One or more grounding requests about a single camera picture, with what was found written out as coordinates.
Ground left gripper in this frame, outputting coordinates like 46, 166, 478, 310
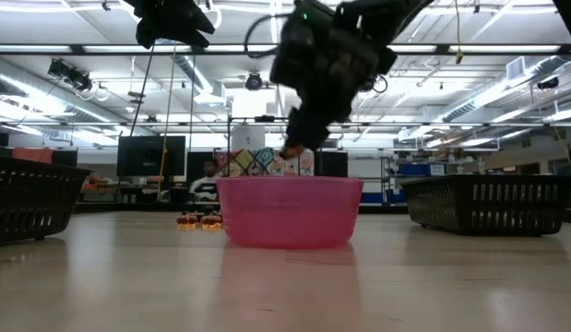
135, 0, 216, 50

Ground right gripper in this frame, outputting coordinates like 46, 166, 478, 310
269, 0, 399, 149

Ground pink translucent plastic bowl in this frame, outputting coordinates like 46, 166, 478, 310
215, 175, 365, 251

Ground black panel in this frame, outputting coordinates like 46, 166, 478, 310
314, 150, 350, 178

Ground colourful patterned box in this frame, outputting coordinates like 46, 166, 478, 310
214, 147, 315, 178

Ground white box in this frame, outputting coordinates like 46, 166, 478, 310
231, 124, 267, 151

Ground round black ceiling fixture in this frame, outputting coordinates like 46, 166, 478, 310
244, 72, 264, 91

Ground blue storage bins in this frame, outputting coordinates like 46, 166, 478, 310
398, 162, 447, 178

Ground person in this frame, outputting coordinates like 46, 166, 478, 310
188, 159, 221, 204

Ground black computer monitor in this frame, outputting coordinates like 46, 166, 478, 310
116, 135, 187, 178

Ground black basket holding skulls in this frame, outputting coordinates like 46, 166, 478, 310
399, 173, 571, 237

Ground red cloth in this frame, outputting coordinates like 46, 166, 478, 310
11, 147, 54, 164

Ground black basket holding spiders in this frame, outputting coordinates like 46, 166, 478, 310
0, 153, 91, 245

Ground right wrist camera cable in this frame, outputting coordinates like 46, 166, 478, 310
243, 12, 293, 60

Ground black ceiling camera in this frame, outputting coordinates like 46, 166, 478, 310
47, 58, 93, 92

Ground hanging cable with yellow plug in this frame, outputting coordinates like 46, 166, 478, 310
453, 0, 465, 65

